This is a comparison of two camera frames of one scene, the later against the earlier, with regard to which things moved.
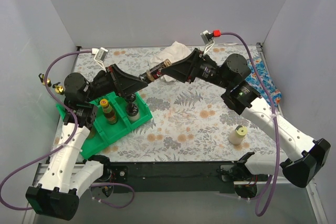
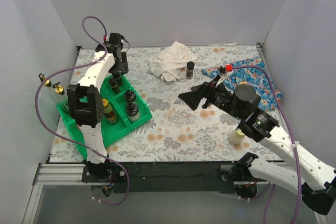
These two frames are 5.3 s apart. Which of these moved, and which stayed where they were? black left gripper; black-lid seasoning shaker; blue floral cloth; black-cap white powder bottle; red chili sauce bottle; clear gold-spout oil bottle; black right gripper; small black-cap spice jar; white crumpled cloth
Moved: black left gripper; black right gripper; black-lid seasoning shaker
Stayed: blue floral cloth; black-cap white powder bottle; clear gold-spout oil bottle; white crumpled cloth; small black-cap spice jar; red chili sauce bottle
